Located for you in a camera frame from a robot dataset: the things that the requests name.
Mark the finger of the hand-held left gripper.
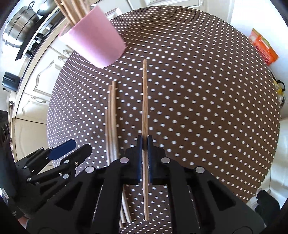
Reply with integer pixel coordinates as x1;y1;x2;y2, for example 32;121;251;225
15;139;76;178
26;144;93;184

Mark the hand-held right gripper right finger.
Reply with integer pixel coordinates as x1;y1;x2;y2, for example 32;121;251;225
146;135;265;234

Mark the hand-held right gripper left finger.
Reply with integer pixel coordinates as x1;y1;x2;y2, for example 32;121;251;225
26;135;144;234

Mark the bundle of wooden chopsticks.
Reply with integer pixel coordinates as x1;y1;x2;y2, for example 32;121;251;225
105;81;132;229

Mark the pink cup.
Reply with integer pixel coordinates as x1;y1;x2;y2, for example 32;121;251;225
58;5;127;68

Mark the brown polka dot tablecloth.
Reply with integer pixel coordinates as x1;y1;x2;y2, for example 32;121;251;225
46;6;282;234

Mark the black container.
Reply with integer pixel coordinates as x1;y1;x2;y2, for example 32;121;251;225
2;71;21;92

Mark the black stove top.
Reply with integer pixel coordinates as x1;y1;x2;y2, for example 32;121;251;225
15;9;66;61

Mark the steel stockpot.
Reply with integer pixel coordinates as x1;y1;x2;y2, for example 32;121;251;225
2;1;40;48

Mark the steel wok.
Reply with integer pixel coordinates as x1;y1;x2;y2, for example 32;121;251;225
36;0;57;16

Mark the black yellow bag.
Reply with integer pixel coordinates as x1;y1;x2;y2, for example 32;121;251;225
271;72;286;108

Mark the orange rice bag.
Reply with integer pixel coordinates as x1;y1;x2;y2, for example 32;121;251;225
249;28;279;66

